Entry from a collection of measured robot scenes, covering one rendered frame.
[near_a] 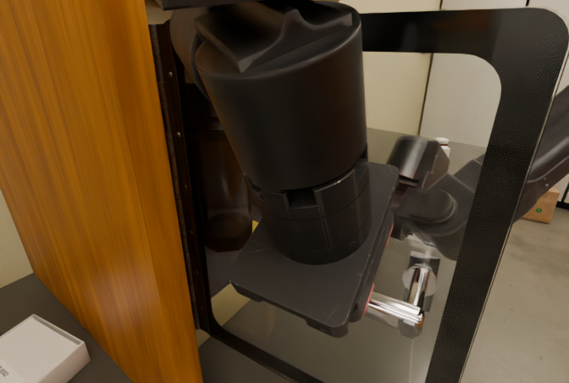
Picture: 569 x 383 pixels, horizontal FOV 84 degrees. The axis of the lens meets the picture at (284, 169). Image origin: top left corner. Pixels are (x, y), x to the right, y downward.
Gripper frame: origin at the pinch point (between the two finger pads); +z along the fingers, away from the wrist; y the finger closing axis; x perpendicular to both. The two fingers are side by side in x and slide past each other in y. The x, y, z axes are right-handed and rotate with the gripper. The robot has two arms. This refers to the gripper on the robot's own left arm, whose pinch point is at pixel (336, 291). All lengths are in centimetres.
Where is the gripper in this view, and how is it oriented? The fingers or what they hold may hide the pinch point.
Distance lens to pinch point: 25.7
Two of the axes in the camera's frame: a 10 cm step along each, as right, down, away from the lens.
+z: 2.2, 7.1, 6.7
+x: 8.6, 1.8, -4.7
